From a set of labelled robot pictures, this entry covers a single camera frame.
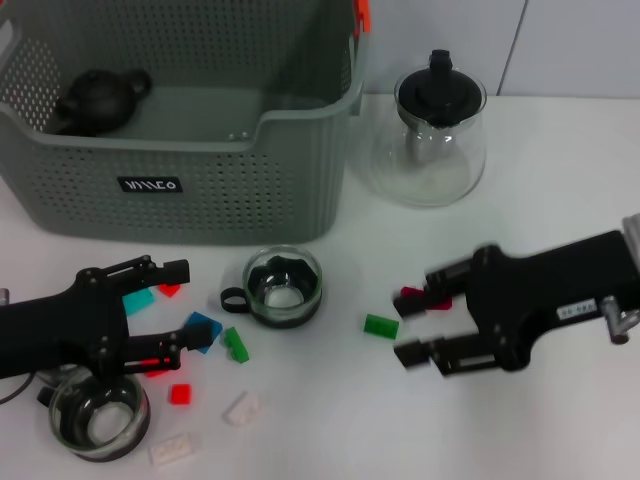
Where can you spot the bright red wedge brick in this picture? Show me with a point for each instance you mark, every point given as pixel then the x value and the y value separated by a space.
pixel 155 372

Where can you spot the small red square brick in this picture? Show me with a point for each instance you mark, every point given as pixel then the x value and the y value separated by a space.
pixel 181 395

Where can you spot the teal flat toy brick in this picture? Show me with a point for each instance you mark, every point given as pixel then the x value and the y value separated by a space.
pixel 140 302

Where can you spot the green stepped toy brick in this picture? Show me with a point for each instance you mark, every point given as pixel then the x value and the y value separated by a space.
pixel 236 346

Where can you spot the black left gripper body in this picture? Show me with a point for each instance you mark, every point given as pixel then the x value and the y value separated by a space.
pixel 65 330

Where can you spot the small red sloped brick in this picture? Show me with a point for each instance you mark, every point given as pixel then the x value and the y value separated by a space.
pixel 170 290

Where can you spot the grey-green perforated storage bin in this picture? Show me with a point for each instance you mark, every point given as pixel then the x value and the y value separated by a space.
pixel 225 200

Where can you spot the green rectangular toy brick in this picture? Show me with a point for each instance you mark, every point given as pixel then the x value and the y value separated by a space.
pixel 380 326

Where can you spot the long dark red brick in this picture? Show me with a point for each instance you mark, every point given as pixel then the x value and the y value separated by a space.
pixel 442 303

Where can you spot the blue flat toy brick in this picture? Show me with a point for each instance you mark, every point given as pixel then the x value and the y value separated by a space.
pixel 205 319

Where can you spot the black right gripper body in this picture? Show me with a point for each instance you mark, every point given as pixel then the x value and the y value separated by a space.
pixel 540 290

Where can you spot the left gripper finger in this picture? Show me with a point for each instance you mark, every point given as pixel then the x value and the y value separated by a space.
pixel 197 336
pixel 175 272

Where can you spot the black teapot lid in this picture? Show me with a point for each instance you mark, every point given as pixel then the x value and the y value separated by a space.
pixel 435 90

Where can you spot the white rectangular toy brick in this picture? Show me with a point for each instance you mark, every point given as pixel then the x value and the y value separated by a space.
pixel 172 450

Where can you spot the clear white toy brick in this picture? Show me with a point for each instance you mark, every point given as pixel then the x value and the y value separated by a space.
pixel 242 409

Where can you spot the clear glass teapot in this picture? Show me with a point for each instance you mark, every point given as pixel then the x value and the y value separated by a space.
pixel 430 180

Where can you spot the dark clay teapot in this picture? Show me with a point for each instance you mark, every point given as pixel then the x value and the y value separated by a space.
pixel 100 100

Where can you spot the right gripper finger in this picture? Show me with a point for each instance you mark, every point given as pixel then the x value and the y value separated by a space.
pixel 460 352
pixel 450 282

